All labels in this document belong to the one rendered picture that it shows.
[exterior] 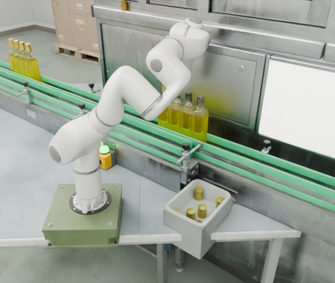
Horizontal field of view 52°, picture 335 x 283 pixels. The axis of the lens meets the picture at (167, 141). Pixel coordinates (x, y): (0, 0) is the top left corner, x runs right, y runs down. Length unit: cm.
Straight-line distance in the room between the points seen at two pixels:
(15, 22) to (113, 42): 596
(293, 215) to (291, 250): 44
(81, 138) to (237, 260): 127
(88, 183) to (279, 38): 85
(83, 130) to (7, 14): 671
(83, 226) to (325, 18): 107
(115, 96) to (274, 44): 65
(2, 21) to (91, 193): 654
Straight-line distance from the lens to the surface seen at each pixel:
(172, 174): 145
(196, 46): 115
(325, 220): 134
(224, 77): 146
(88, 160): 120
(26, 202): 156
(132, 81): 96
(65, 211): 132
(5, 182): 171
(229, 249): 200
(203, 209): 133
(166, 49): 102
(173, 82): 100
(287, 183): 134
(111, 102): 97
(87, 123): 104
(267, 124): 145
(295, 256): 181
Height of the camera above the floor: 171
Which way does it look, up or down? 31 degrees down
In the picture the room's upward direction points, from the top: straight up
